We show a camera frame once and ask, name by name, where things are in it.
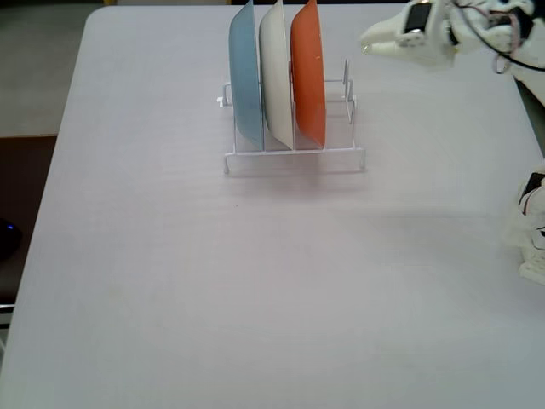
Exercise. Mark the white gripper with motor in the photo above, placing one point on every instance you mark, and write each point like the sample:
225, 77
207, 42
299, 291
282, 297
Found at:
419, 40

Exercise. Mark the orange plate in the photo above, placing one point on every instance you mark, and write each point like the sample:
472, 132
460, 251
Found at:
307, 72

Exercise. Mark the white plate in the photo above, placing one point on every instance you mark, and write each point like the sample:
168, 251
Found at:
276, 72

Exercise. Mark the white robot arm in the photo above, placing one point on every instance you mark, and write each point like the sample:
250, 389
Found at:
481, 42

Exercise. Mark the light blue plate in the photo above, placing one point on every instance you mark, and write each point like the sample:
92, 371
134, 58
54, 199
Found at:
246, 72

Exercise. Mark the white metal rail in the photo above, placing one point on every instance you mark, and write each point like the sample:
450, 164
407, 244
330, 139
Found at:
6, 315

